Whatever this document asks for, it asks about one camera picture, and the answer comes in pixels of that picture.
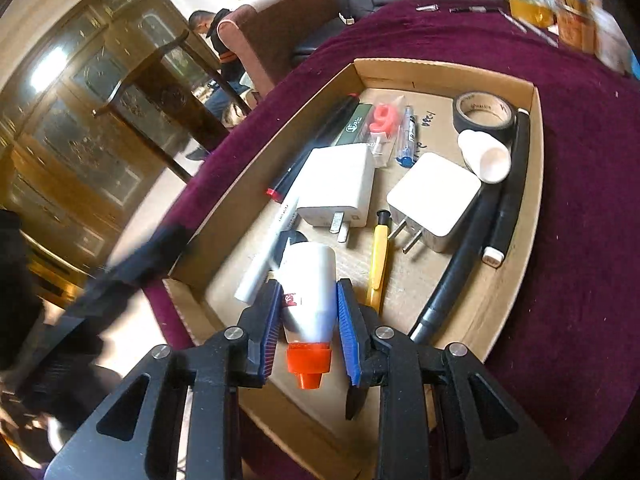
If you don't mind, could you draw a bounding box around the black marker with grey cap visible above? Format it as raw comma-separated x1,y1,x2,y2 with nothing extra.
409,185,497,343

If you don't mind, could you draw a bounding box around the clear blue pen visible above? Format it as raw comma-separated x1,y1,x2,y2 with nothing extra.
395,106,418,168

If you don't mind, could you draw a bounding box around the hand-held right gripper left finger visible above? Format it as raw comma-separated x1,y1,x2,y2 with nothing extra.
44,280,286,480

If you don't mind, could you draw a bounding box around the white bottle with orange cap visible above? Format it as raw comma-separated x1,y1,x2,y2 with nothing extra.
277,242,338,391

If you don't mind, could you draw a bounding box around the yellow and black pen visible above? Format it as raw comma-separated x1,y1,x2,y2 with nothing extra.
364,209,395,313

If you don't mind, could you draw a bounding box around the carved wooden cabinet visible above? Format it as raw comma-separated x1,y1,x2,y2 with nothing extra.
0,0,221,306

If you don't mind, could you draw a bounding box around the shallow cardboard box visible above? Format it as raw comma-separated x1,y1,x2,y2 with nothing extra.
162,58,546,480

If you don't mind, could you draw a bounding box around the dark wooden chair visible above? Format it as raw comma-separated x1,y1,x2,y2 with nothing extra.
92,30,253,183

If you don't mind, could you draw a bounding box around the white jar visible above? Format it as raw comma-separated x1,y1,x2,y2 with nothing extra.
592,7,636,73

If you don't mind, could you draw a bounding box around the small white bottle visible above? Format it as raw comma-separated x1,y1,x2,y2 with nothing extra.
457,129,512,184

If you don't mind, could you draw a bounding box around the square white charger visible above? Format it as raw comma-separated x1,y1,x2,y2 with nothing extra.
386,152,483,256

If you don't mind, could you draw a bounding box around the clear boxed red number candle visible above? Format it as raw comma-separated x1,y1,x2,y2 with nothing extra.
365,97,405,166

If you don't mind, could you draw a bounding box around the black marker with white end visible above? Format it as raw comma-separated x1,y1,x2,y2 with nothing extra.
481,109,532,268

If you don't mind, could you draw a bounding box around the black marker with red end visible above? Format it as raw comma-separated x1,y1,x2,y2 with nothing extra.
265,94,360,204

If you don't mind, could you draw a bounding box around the white charger with folding plug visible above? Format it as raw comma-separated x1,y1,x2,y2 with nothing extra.
296,143,377,244

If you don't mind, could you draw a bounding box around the green lighter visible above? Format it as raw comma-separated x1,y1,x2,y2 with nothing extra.
332,103,376,148

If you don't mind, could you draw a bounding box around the orange label jar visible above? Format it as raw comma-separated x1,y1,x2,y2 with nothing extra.
556,7,596,53

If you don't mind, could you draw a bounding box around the white stick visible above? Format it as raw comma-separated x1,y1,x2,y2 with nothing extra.
520,20,559,49

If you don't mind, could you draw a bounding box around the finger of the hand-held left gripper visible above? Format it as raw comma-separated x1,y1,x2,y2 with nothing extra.
62,225,196,321

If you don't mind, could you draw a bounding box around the maroon armchair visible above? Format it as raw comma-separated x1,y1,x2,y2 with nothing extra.
218,0,346,98

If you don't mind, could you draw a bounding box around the long white pen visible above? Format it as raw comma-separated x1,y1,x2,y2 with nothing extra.
234,199,302,305

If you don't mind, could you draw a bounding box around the black tape roll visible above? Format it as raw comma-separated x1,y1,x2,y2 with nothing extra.
452,91,517,143

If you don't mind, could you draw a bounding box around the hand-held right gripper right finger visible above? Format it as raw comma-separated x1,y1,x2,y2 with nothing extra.
336,278,571,480

